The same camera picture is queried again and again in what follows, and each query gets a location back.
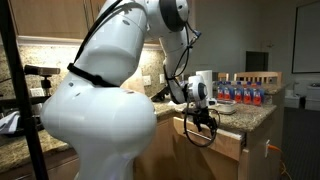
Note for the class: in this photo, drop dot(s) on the black tripod pole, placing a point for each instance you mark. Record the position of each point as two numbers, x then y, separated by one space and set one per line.
21 92

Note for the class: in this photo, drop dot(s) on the white board on wall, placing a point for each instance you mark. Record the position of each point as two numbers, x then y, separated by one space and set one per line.
306 53

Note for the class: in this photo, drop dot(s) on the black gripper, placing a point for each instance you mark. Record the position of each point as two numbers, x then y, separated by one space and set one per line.
201 116

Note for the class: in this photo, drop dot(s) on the pack of water bottles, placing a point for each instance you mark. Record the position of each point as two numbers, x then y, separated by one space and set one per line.
248 93

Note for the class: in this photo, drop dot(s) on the wooden chair back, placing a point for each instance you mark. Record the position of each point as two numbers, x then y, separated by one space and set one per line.
266 77

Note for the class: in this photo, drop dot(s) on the wooden upper cabinets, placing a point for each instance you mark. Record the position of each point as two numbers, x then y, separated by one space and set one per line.
70 19

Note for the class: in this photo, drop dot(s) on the wooden kitchen drawer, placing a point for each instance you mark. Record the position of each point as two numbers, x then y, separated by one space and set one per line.
225 143

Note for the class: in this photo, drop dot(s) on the white paper towel roll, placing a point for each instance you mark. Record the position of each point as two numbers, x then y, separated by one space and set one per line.
207 77

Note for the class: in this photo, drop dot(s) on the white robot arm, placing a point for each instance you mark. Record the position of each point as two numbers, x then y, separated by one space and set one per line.
107 124

